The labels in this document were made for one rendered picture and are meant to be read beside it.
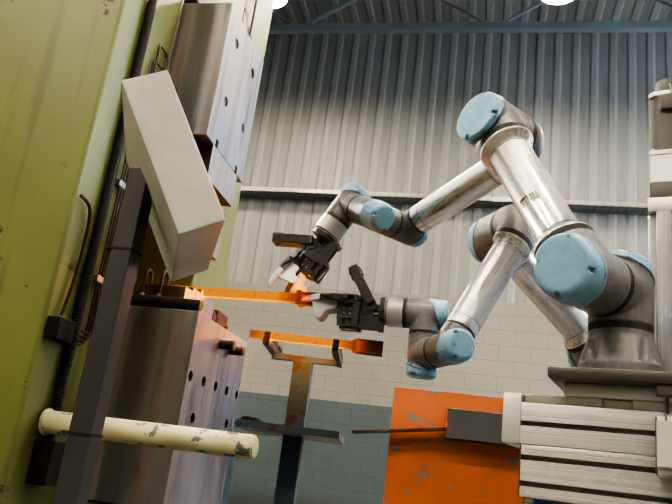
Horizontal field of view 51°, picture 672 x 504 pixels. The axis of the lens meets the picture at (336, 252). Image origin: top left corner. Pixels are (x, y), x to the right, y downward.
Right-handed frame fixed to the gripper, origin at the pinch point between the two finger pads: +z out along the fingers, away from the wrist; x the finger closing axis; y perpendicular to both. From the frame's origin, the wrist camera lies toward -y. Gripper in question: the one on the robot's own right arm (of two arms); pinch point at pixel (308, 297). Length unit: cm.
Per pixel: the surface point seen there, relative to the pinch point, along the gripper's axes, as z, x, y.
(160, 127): 10, -73, -9
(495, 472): -57, 347, 29
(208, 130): 27.2, -16.8, -37.8
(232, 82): 27, -8, -57
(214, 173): 27.3, -8.3, -29.8
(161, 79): 11, -73, -18
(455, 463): -30, 347, 26
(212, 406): 22.0, 3.2, 28.8
